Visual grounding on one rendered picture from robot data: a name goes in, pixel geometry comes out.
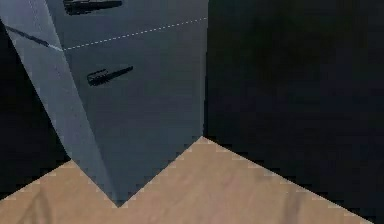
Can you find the grey fridge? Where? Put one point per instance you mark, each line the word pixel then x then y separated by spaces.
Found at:
pixel 140 110

